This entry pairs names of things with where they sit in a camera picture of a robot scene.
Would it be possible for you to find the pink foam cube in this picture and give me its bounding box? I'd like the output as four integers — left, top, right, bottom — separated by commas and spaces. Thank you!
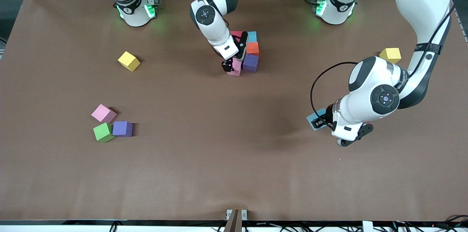
91, 104, 117, 124
227, 58, 244, 77

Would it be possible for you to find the purple foam cube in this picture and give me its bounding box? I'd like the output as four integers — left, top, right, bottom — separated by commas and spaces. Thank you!
112, 121, 133, 137
243, 54, 259, 72

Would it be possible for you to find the green foam cube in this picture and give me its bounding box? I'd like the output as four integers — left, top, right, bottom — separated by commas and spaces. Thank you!
93, 122, 115, 143

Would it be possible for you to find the yellow foam cube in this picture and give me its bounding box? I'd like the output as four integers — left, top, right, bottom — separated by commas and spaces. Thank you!
118, 51, 141, 72
379, 48, 401, 64

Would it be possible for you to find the brown table mat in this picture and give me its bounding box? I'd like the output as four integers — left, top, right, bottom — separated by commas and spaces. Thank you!
0, 0, 468, 221

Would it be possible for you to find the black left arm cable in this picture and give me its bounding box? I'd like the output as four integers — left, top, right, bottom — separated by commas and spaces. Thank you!
310, 61, 359, 130

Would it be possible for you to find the metal bracket with pole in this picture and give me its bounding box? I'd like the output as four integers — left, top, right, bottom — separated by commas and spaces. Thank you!
224, 209, 248, 232

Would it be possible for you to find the aluminium frame profile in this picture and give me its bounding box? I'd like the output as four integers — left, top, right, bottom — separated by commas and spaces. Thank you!
452, 0, 468, 42

